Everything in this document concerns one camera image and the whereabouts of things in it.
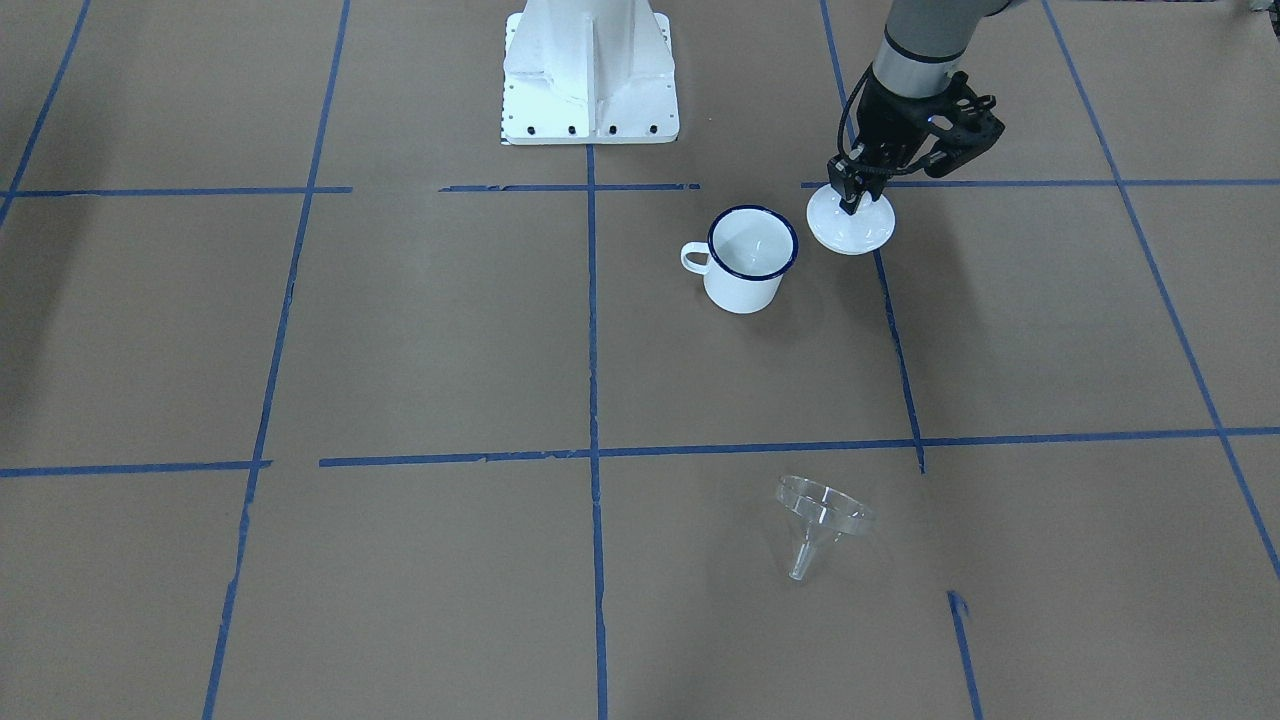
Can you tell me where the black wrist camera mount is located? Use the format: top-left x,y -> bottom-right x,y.
925,70 -> 1006,179

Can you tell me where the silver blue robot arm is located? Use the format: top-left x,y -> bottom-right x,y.
827,1 -> 1015,215

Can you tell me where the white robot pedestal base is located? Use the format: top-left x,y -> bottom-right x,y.
500,1 -> 681,146

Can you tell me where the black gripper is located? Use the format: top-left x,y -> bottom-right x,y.
827,76 -> 951,217

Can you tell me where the white enamel cup blue rim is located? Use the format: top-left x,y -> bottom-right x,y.
678,205 -> 799,315

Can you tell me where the clear glass funnel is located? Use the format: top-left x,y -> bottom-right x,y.
774,475 -> 878,583

